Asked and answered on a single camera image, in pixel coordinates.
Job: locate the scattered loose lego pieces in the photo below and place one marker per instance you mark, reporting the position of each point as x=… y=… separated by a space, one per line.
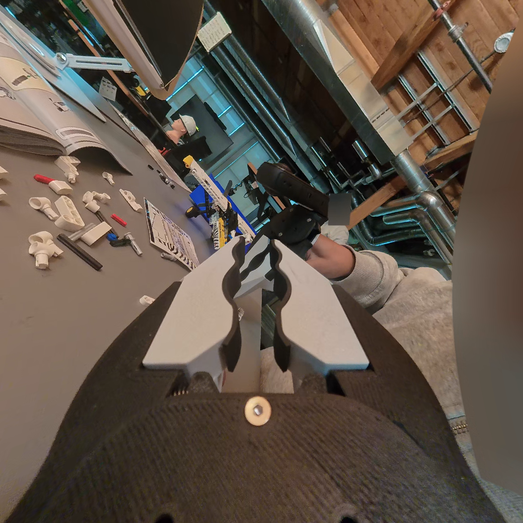
x=67 y=210

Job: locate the mannequin with white hard hat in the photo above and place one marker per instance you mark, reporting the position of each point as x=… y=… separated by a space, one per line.
x=186 y=122

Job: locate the tan-edged computer monitor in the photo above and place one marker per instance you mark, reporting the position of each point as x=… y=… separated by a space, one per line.
x=163 y=32

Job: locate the white paper sign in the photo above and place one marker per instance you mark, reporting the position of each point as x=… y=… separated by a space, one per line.
x=213 y=32

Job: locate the zebra striped sticker sheet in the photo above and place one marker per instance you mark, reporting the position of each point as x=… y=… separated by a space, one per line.
x=171 y=237

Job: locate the lego instruction booklet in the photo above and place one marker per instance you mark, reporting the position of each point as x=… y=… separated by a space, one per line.
x=41 y=114

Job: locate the metal air duct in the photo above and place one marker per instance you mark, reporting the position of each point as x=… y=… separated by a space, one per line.
x=367 y=102

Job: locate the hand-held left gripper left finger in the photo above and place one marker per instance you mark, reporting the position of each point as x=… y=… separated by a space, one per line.
x=192 y=322

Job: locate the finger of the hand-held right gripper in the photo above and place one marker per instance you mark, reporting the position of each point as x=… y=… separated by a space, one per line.
x=257 y=247
x=251 y=284

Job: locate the white two-hole lego liftarm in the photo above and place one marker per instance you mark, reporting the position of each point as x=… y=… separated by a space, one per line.
x=147 y=300

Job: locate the blue plastic bin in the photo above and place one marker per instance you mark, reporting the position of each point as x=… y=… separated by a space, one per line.
x=197 y=196

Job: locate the small dark lego parts cluster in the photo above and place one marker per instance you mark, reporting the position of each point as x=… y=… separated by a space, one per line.
x=165 y=179

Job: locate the white yellow lego plane model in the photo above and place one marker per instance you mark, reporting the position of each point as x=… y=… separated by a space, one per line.
x=204 y=182

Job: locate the grey lego pin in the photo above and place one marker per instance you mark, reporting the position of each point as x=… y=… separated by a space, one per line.
x=168 y=257

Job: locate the person's right hand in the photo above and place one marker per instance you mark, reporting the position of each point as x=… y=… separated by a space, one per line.
x=331 y=255

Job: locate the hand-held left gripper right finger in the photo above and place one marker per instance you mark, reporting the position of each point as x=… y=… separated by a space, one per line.
x=322 y=322

